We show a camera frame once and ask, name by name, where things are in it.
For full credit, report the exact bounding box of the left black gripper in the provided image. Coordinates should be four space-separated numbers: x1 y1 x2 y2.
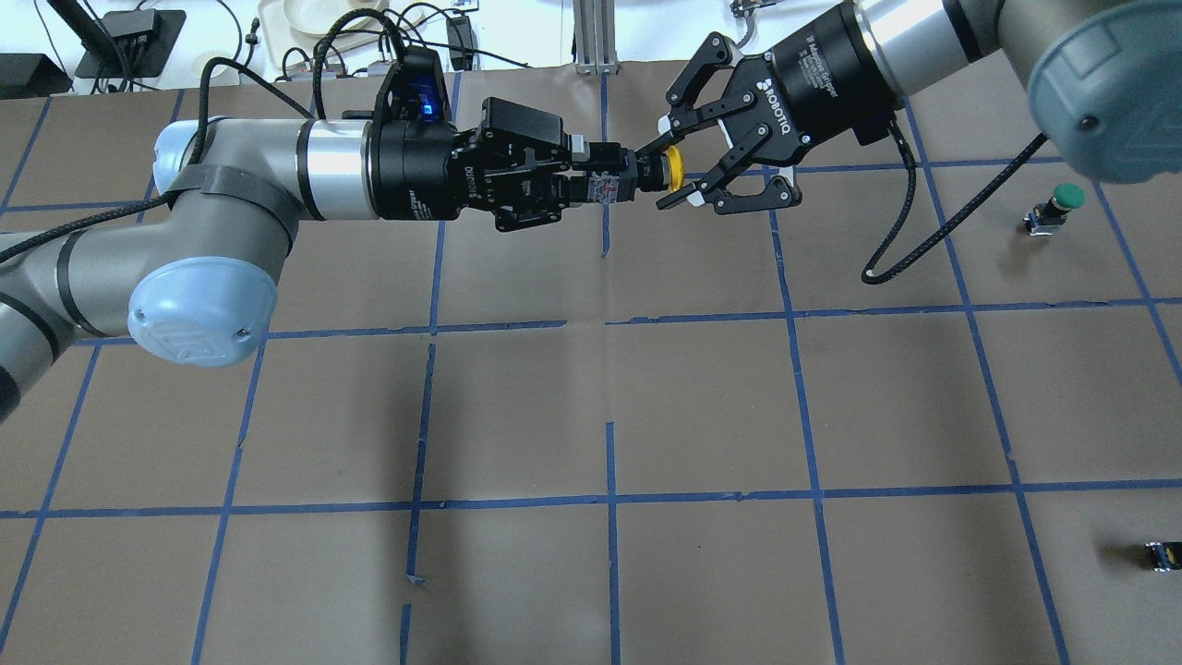
368 98 638 232

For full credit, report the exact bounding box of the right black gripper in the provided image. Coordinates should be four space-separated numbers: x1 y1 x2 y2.
634 2 901 216

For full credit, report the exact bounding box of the yellow push button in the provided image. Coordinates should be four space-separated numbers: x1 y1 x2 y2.
584 146 684 198

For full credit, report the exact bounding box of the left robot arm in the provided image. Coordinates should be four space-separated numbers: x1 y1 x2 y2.
1 93 669 417

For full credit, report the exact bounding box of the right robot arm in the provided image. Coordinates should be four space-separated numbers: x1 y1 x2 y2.
638 1 1181 214

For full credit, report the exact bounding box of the green push button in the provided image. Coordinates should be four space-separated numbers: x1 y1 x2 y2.
1022 184 1086 237

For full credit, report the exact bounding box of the beige round plate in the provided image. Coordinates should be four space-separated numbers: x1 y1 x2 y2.
280 0 389 37

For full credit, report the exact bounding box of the beige square tray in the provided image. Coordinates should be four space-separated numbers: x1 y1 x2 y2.
258 1 427 67

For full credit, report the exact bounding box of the aluminium frame post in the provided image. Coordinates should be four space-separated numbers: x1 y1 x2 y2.
573 0 621 76

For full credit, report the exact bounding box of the black braided cable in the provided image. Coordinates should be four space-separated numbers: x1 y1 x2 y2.
860 111 1054 285

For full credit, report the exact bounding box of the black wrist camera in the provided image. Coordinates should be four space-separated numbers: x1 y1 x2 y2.
371 45 452 125

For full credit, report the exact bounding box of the black camera stand base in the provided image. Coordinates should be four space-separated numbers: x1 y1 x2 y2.
72 8 188 79

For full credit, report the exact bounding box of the small black switch block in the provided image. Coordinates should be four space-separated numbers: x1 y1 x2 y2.
1144 540 1182 573

